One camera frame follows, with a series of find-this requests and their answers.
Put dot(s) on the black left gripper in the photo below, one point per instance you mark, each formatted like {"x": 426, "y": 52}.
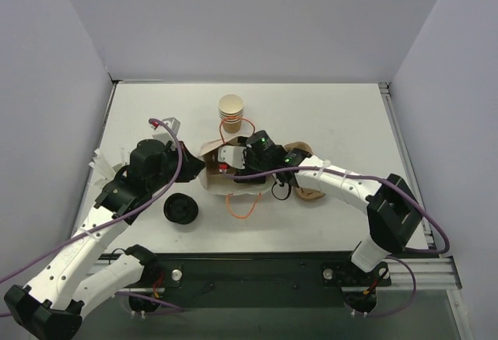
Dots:
{"x": 186, "y": 163}

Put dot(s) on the paper bag with orange handles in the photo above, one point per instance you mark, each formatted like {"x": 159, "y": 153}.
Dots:
{"x": 213, "y": 177}

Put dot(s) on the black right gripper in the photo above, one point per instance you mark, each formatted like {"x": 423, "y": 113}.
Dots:
{"x": 241, "y": 173}

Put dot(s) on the stack of brown paper cups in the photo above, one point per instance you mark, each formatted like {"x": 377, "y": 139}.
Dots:
{"x": 231, "y": 110}

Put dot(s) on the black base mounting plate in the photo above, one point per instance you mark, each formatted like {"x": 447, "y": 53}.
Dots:
{"x": 259, "y": 280}

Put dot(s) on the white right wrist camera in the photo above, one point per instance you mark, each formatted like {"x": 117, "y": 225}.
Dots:
{"x": 232, "y": 156}

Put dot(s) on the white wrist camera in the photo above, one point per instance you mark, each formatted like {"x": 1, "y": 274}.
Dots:
{"x": 165, "y": 129}
{"x": 232, "y": 156}

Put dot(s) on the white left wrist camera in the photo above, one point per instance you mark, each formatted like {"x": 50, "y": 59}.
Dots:
{"x": 165, "y": 129}

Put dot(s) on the stack of black cup lids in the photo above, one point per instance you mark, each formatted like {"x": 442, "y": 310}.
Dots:
{"x": 180, "y": 209}

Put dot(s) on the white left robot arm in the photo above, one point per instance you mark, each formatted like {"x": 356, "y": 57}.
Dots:
{"x": 54, "y": 303}

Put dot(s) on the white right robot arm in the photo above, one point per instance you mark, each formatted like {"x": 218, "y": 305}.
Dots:
{"x": 392, "y": 212}

